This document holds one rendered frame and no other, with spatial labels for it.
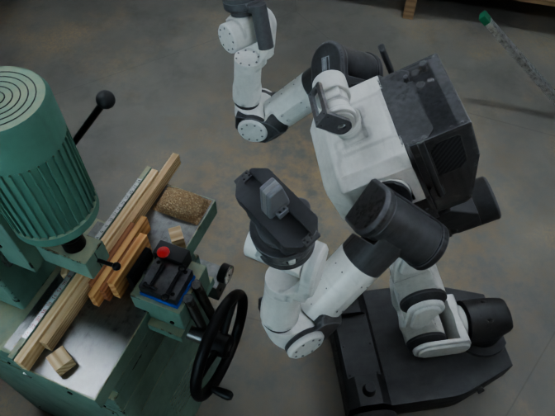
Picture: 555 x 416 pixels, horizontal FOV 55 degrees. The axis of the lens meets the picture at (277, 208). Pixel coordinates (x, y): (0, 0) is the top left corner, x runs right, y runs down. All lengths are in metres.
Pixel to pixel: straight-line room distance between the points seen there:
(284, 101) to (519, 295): 1.59
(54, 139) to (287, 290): 0.46
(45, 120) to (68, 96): 2.42
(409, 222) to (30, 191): 0.65
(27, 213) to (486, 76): 2.91
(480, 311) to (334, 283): 1.12
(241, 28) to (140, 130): 1.90
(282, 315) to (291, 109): 0.56
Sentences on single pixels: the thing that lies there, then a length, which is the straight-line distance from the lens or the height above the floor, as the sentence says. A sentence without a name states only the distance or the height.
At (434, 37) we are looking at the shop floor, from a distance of 3.72.
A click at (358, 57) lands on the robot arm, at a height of 1.34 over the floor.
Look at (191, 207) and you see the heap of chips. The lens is 1.46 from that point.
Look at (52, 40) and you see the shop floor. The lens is 3.84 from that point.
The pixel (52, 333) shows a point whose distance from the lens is 1.35.
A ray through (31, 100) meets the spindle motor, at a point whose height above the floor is 1.50.
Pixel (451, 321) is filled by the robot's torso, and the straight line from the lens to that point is 2.05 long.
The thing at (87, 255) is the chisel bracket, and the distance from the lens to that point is 1.27.
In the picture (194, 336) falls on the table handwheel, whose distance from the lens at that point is 1.39.
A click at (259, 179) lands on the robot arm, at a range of 0.66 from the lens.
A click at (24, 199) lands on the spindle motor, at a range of 1.03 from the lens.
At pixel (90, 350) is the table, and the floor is 0.90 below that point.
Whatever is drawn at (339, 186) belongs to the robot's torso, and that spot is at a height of 1.30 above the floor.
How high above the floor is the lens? 2.09
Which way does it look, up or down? 53 degrees down
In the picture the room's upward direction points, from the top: straight up
